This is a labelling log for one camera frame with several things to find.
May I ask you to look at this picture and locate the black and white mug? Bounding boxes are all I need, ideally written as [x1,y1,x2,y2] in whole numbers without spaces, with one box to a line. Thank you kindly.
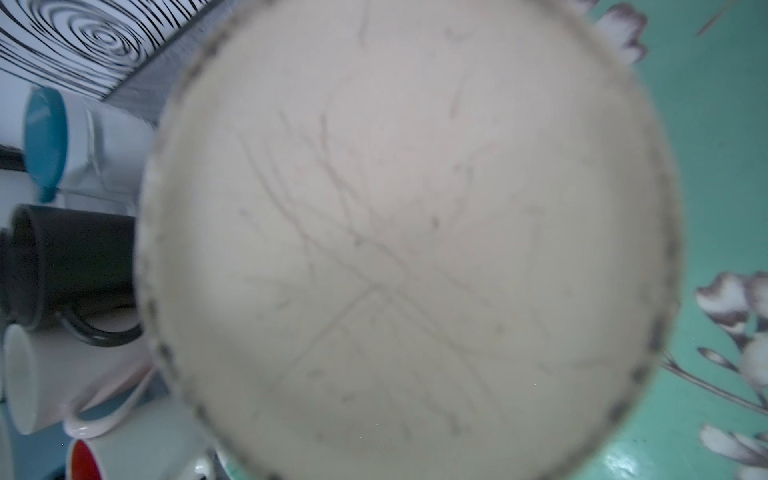
[1,204,143,348]

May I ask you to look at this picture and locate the cream white mug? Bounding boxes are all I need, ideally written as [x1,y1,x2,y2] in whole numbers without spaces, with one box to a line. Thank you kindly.
[65,397,216,479]

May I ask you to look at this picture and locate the beige mug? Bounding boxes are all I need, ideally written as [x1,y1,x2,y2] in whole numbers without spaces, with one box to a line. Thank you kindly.
[135,1,683,479]

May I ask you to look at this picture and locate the green floral tray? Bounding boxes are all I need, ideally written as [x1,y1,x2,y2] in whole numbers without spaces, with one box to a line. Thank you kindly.
[577,1,767,479]

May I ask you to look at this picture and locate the pink mug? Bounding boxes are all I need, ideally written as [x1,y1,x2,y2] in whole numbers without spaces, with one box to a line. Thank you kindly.
[1,324,152,435]

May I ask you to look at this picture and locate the teal and white mug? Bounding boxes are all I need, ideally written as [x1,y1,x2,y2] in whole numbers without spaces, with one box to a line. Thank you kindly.
[23,86,155,205]

